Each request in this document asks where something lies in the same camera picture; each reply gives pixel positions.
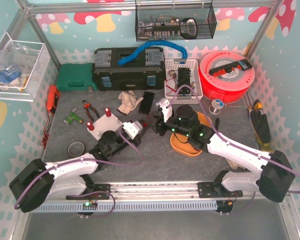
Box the white peg base plate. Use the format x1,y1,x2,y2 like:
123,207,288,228
87,113,123,141

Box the white leather work glove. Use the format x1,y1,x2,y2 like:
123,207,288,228
117,90,144,115

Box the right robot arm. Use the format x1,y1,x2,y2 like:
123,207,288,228
154,98,296,203

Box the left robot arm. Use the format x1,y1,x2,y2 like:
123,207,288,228
9,120,149,213

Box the orange plastic tray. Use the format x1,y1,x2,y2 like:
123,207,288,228
170,111,211,158

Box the black aluminium extrusion bar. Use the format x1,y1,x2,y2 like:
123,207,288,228
138,91,155,115

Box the black power module in basket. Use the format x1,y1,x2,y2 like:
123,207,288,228
177,67,191,95

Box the white slotted plastic basket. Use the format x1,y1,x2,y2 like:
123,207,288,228
164,59,203,104

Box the red filament spool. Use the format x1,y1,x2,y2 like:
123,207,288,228
198,50,256,104

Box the green circuit board part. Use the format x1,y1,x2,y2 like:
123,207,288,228
63,108,84,125

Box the black plastic toolbox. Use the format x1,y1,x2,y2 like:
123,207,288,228
91,46,166,91

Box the beige cloth glove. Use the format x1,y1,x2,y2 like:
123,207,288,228
226,158,246,170

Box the green plastic tool case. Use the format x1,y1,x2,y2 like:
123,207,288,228
55,63,98,92

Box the black terminal strip orange levers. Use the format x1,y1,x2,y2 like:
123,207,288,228
208,59,253,77

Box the orange multimeter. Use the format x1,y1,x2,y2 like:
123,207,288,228
46,85,60,115

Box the blue white knit glove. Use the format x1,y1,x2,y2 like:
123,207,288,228
0,65,22,84

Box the black handled screwdriver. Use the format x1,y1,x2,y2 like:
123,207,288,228
214,117,220,130

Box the solder wire spool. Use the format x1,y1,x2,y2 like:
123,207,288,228
209,99,224,115

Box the orange handled pliers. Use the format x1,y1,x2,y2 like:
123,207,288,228
81,99,101,122

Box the aluminium linear rail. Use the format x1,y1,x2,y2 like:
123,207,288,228
65,181,244,201

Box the yellow handled screwdriver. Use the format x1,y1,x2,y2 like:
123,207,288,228
247,99,263,113

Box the blue corrugated hose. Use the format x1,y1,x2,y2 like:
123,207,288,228
117,40,189,66

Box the grey slotted cable duct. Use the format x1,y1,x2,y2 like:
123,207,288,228
33,200,218,213

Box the black wire mesh basket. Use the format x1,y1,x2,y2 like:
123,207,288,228
135,1,217,42

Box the clear acrylic wall box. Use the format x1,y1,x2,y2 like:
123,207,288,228
0,32,51,102

